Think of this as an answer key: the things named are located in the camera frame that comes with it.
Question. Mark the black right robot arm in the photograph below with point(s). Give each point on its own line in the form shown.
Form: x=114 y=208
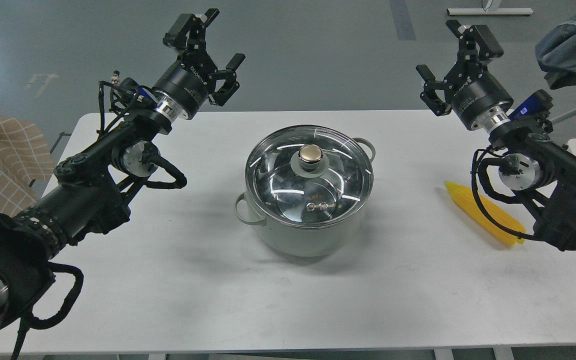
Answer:
x=521 y=165

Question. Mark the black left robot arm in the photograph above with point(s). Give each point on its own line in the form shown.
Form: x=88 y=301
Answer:
x=95 y=186

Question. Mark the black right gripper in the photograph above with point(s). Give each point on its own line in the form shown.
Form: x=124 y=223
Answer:
x=477 y=90

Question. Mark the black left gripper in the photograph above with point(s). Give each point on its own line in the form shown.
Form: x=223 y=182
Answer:
x=183 y=89

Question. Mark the white stand base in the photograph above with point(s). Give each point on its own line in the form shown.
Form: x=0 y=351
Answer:
x=490 y=8

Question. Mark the glass pot lid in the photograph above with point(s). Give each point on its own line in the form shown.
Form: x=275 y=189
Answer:
x=309 y=176

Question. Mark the grey green steel pot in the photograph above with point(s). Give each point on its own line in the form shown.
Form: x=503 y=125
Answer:
x=302 y=242

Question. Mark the beige checkered cloth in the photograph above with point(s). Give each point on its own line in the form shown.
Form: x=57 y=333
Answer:
x=24 y=156

